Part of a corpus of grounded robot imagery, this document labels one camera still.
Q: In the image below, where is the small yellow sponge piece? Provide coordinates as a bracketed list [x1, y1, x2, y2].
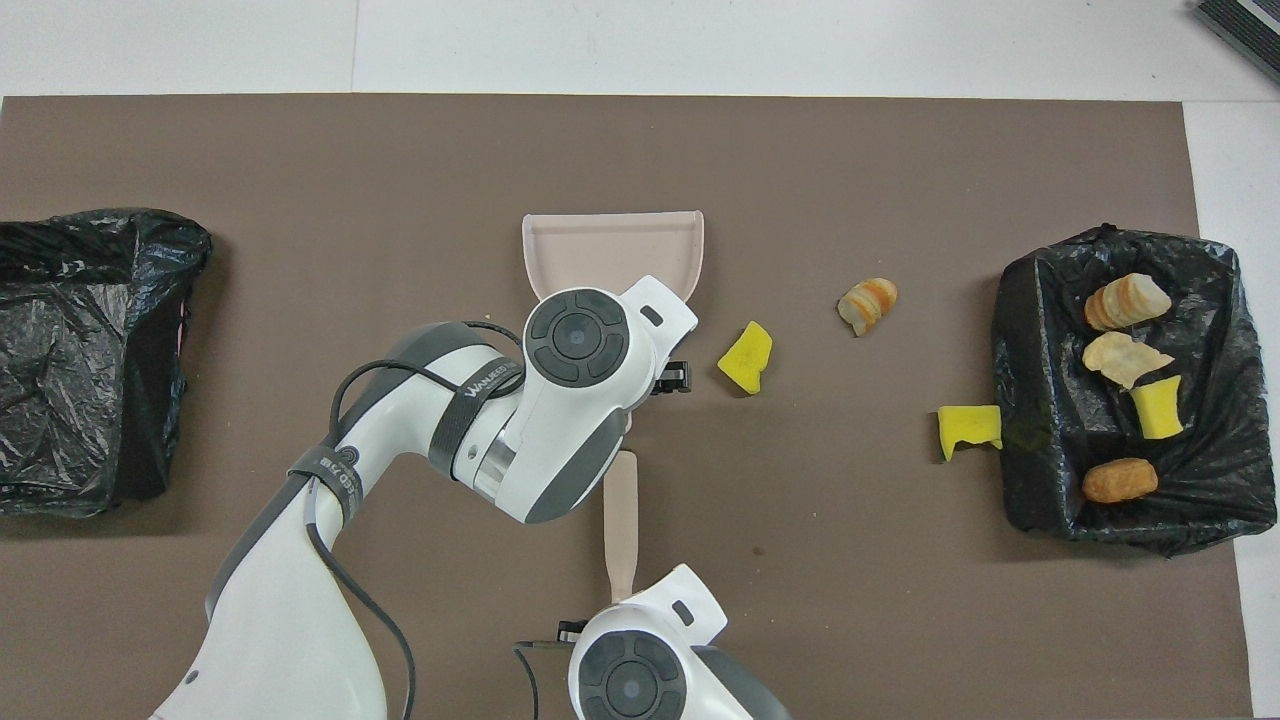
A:
[1130, 375, 1185, 441]

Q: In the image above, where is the brown fried croquette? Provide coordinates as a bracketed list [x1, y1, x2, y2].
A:
[1082, 457, 1160, 504]

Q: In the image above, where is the brown table mat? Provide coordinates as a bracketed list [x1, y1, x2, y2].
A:
[0, 94, 1253, 720]

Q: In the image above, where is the irregular yellow sponge chunk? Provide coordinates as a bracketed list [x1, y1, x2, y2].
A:
[717, 320, 774, 395]

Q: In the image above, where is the beige plastic dustpan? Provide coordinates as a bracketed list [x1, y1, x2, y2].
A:
[521, 210, 706, 304]

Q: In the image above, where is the dark ribbed object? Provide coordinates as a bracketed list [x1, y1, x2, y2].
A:
[1192, 0, 1280, 86]

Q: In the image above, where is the black trash bag bin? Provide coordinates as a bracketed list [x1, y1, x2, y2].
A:
[992, 223, 1278, 558]
[0, 207, 214, 519]

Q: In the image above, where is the yellow sponge piece with notch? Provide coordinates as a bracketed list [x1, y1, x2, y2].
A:
[937, 404, 1004, 463]

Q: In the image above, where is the large striped bread roll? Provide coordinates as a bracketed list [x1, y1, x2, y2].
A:
[1084, 273, 1173, 332]

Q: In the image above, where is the pale bread piece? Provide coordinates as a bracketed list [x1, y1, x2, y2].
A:
[1082, 331, 1176, 391]

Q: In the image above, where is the beige brush with black bristles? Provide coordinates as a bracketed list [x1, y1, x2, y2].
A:
[602, 450, 641, 606]

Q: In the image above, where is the small striped bread roll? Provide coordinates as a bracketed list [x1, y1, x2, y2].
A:
[837, 277, 899, 338]

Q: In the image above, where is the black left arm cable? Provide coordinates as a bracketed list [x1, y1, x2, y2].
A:
[300, 320, 526, 720]

